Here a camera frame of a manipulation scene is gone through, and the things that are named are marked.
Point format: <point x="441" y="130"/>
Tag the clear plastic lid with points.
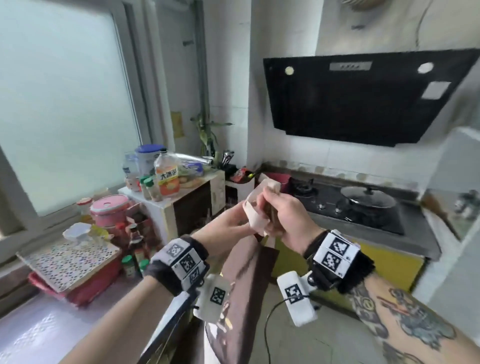
<point x="78" y="231"/>

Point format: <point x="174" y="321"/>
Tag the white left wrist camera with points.
<point x="213" y="298"/>

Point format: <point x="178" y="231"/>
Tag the person's left fingers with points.
<point x="240" y="215"/>

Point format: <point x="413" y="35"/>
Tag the brown paper bag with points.
<point x="247" y="285"/>

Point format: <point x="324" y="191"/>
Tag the person's right hand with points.
<point x="294" y="221"/>

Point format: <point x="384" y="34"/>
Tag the white canister blue lid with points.
<point x="148" y="159"/>

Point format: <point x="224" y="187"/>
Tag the person's left forearm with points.
<point x="123" y="322"/>

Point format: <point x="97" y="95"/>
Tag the glass jar red lid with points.
<point x="84" y="208"/>

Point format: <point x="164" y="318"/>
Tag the white microwave oven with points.
<point x="187" y="206"/>

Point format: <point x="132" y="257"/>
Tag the clear plastic water bottle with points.
<point x="131" y="170"/>

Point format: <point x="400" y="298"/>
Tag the grey vertical pipe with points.
<point x="202" y="67"/>

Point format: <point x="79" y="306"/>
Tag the person's left hand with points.
<point x="219" y="227"/>

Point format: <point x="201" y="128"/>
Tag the black pan with lid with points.
<point x="369" y="204"/>

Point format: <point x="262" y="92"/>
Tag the cooking oil bottle orange label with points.
<point x="167" y="176"/>

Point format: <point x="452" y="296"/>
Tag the black range hood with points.
<point x="367" y="97"/>

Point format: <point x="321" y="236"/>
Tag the foil roll box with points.
<point x="195" y="165"/>

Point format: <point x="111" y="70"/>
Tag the red snack packet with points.
<point x="242" y="175"/>

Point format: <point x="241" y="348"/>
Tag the dotted cutting board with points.
<point x="69" y="262"/>

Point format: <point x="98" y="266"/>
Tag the green bamboo plant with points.
<point x="208" y="131"/>

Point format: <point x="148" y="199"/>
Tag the pink lidded food container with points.
<point x="109" y="212"/>

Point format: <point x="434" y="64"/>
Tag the yellow wall sticker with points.
<point x="177" y="124"/>

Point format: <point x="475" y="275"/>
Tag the red capped sauce bottle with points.
<point x="120" y="234"/>

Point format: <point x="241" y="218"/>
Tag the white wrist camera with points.
<point x="213" y="298"/>
<point x="298" y="298"/>

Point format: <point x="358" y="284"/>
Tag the dark sauce bottle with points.
<point x="135" y="240"/>

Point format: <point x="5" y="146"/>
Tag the black utensil holder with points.
<point x="227" y="159"/>

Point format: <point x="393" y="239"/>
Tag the red plastic container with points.
<point x="279" y="182"/>

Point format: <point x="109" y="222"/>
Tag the green capped spice jar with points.
<point x="128" y="266"/>
<point x="153" y="189"/>
<point x="144" y="185"/>
<point x="143" y="266"/>

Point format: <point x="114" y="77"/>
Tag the person's right fingers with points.
<point x="273" y="198"/>

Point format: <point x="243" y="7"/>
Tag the person's right forearm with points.
<point x="416" y="322"/>

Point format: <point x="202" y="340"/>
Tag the frosted glass window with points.
<point x="63" y="101"/>

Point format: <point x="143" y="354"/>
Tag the yellow cabinet front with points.
<point x="390" y="268"/>

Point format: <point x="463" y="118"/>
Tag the black gas stove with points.
<point x="326" y="204"/>

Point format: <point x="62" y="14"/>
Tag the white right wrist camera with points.
<point x="298" y="298"/>

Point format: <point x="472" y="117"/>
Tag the red plastic tray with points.
<point x="90" y="290"/>

